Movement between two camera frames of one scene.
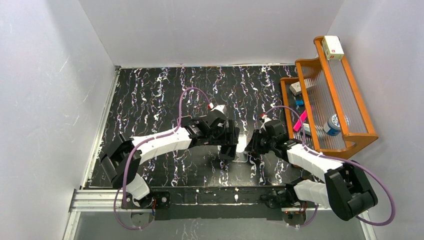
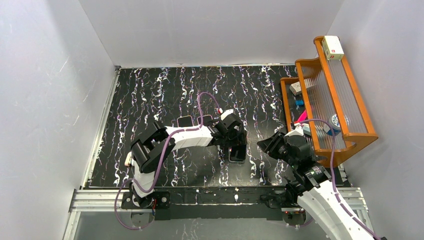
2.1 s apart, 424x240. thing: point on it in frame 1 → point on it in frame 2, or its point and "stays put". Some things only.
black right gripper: x=255 y=144 → x=274 y=144
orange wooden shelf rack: x=322 y=106 stays put
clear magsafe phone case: x=241 y=156 stays put
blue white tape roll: x=332 y=126 stays put
